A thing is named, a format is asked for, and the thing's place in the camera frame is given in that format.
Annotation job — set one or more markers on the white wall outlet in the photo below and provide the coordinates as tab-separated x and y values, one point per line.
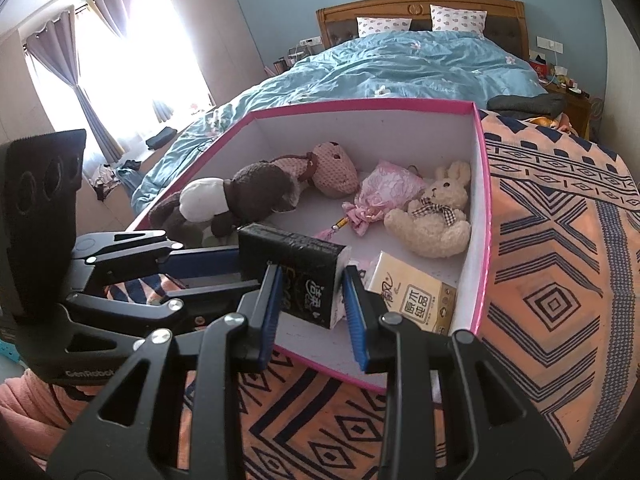
310	41

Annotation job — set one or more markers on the yellow tissue pack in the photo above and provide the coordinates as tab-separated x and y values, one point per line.
410	295

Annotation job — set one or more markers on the pink crochet bear toy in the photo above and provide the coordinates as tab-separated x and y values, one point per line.
335	170

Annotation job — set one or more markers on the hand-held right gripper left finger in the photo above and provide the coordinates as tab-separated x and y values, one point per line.
270	310

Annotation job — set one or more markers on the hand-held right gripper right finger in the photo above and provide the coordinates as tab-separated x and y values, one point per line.
356	320

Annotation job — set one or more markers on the pile of clothes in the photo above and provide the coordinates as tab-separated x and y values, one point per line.
117	177

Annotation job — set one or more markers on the white wall switch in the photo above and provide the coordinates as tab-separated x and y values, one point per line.
549	43

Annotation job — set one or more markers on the blue duvet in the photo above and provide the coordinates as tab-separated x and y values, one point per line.
400	65

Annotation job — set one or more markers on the pink fabric sachet pouch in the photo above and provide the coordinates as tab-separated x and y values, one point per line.
387	185

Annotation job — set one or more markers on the pink fleece cloth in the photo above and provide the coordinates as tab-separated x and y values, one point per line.
25	400

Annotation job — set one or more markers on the red tissue box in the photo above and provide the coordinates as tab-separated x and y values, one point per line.
539	67

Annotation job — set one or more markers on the wooden headboard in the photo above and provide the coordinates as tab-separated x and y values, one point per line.
415	7

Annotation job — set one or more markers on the folded dark garment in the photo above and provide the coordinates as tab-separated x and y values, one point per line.
161	138

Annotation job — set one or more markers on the purple curtain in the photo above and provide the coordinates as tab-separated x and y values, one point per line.
110	15
55	70

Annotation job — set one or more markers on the black tissue pack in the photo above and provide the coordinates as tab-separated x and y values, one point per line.
305	270

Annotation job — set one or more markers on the dark grey cloth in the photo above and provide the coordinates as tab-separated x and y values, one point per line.
525	106

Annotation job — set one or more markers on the wooden nightstand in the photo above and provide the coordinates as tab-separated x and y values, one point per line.
575	105

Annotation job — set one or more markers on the blue plastic crate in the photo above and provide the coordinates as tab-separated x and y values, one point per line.
7	352

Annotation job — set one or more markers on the cream bunny plush toy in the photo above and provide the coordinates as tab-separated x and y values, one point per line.
430	230

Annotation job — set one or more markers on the pink cardboard box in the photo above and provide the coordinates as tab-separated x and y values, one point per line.
375	135

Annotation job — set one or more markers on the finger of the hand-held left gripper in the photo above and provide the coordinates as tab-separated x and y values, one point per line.
200	262
150	310

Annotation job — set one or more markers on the white patterned pillow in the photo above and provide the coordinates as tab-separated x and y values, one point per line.
384	26
459	20

